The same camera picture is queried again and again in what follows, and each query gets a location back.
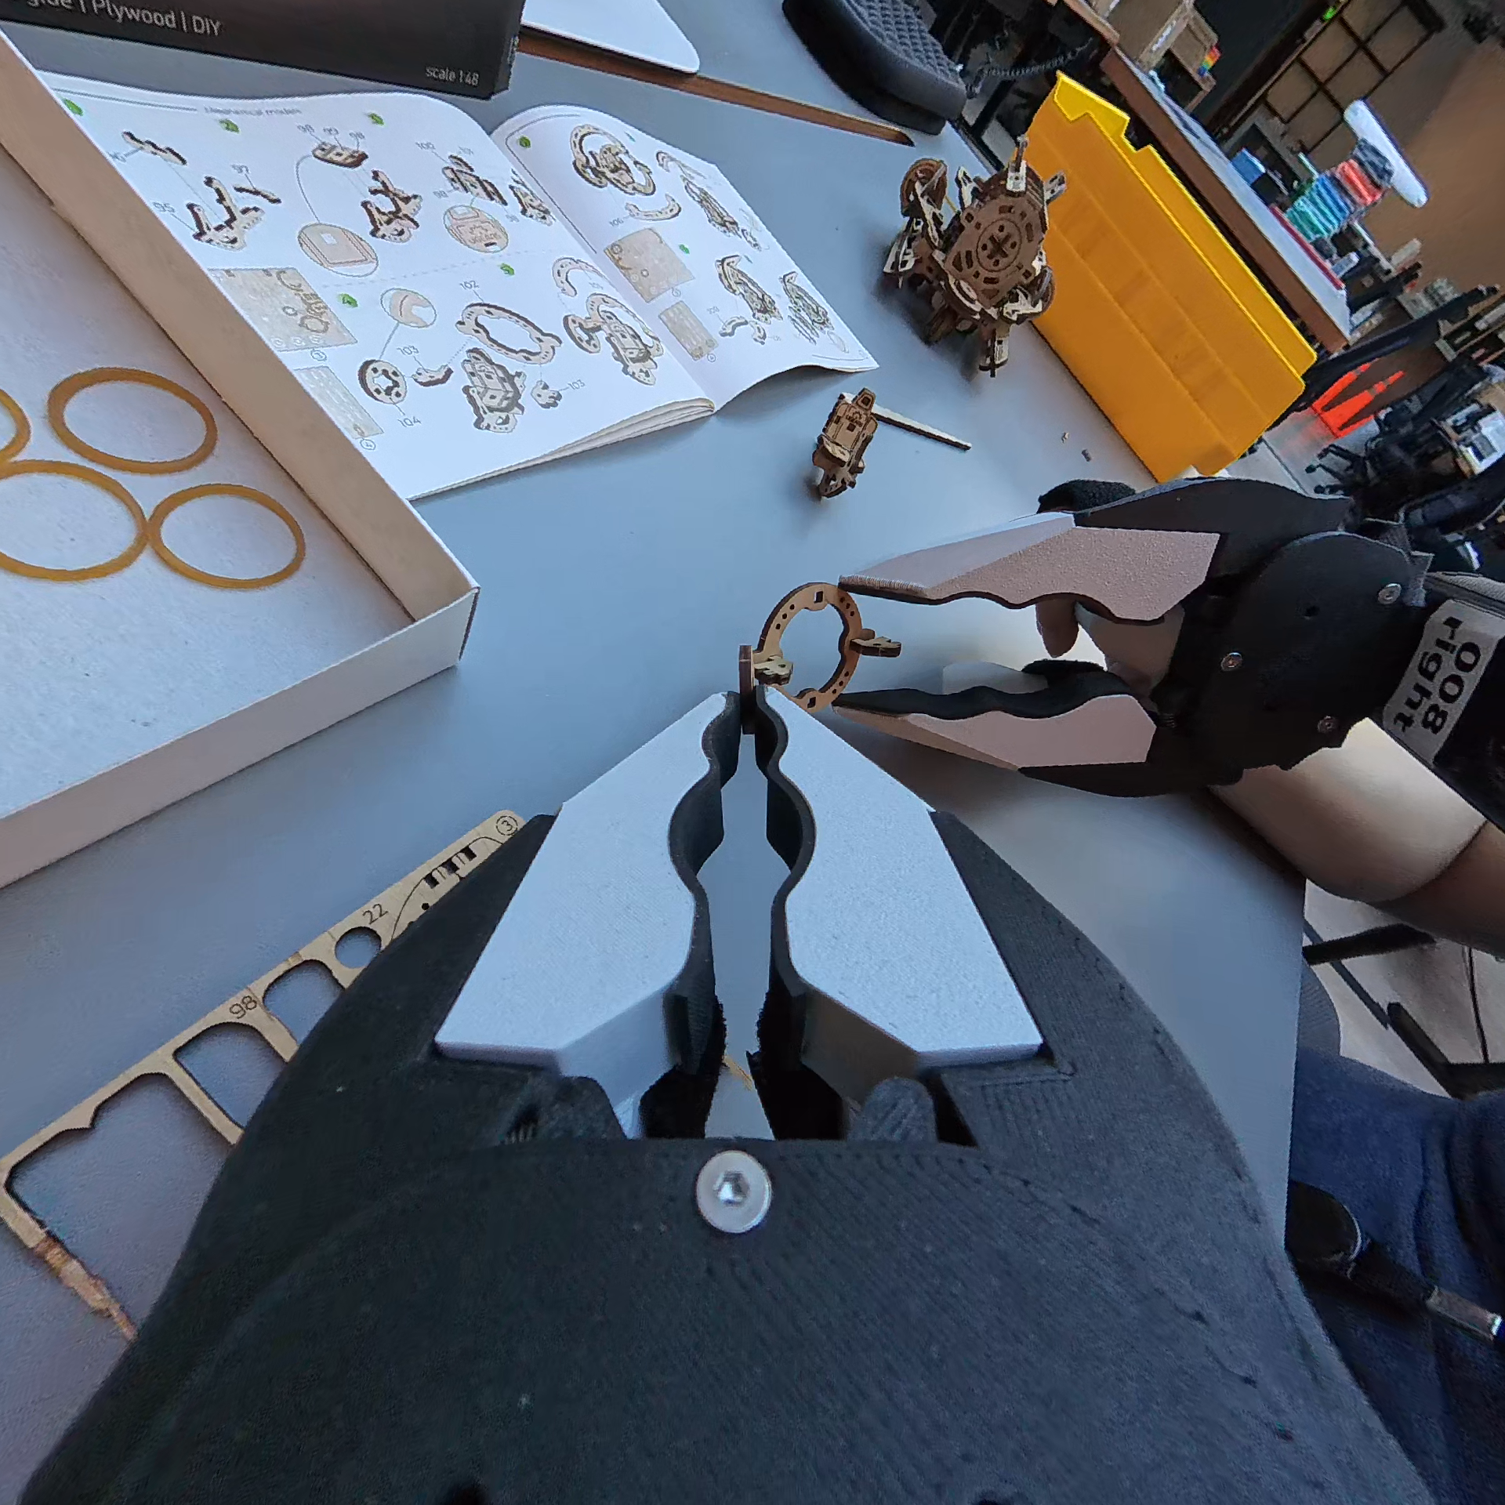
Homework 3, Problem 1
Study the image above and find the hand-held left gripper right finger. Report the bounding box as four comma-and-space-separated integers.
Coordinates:
745, 686, 1049, 1140

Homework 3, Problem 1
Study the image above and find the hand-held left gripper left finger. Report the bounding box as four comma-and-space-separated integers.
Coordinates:
434, 690, 754, 1140

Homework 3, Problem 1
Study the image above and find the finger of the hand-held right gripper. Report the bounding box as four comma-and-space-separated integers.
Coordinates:
837, 661, 1166, 777
837, 514, 1227, 618

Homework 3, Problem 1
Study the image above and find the small wooden connector piece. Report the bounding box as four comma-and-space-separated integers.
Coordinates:
737, 642, 793, 733

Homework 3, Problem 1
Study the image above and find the wooden ring part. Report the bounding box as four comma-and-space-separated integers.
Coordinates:
757, 583, 901, 712

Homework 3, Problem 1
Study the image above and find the person's right forearm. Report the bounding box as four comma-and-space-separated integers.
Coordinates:
1210, 718, 1505, 930

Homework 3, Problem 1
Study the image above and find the plywood parts sheet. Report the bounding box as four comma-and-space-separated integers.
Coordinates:
0, 810, 527, 1343

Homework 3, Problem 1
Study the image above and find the assembled round wooden model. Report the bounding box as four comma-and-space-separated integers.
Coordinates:
881, 136, 1070, 378

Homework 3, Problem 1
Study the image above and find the thin wooden stick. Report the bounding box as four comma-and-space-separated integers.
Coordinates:
873, 407, 974, 453

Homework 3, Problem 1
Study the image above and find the yellow plastic bin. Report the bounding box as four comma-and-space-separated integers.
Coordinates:
1018, 71, 1319, 484

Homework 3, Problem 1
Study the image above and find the small wooden sub-assembly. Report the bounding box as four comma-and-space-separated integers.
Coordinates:
809, 389, 883, 501

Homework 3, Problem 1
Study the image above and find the black chair base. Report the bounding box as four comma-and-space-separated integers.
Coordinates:
1303, 922, 1505, 1101

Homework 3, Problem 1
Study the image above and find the background wooden table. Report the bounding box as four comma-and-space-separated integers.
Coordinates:
1063, 0, 1352, 356

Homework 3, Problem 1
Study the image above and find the white cardboard box tray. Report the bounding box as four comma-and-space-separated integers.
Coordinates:
0, 29, 480, 890

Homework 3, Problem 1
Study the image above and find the person's blue trouser leg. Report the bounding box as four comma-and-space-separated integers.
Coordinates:
1287, 1047, 1505, 1505

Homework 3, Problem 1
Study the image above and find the black mesh cushion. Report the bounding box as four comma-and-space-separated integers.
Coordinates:
783, 0, 970, 126

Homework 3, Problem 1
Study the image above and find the open instruction booklet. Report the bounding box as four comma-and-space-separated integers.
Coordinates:
41, 71, 881, 501

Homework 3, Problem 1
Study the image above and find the white flat panel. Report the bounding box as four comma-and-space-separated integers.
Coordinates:
517, 0, 700, 74

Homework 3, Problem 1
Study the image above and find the black product box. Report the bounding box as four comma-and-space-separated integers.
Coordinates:
0, 0, 527, 99

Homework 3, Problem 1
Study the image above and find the black metal-tipped cable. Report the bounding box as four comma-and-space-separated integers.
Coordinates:
1287, 1182, 1505, 1349

